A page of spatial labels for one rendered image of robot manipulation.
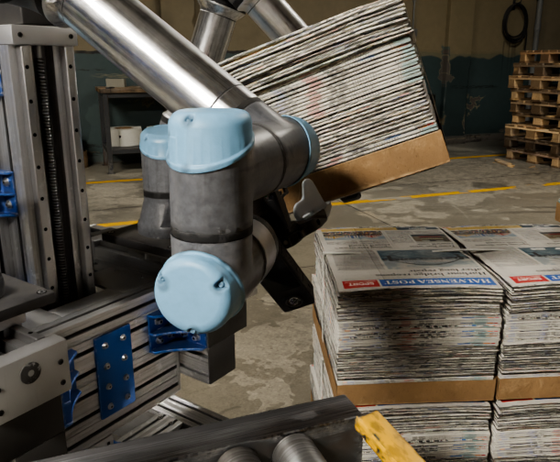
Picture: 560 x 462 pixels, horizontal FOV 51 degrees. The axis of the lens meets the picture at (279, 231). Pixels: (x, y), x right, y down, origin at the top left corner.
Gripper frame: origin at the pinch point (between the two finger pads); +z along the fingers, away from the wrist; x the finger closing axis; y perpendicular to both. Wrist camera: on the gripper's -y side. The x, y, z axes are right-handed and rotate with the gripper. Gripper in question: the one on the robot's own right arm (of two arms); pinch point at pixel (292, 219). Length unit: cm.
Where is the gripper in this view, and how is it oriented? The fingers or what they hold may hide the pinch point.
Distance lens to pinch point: 83.9
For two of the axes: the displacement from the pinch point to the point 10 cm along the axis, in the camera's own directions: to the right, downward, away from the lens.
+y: -3.5, -9.2, -1.7
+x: -9.0, 2.8, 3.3
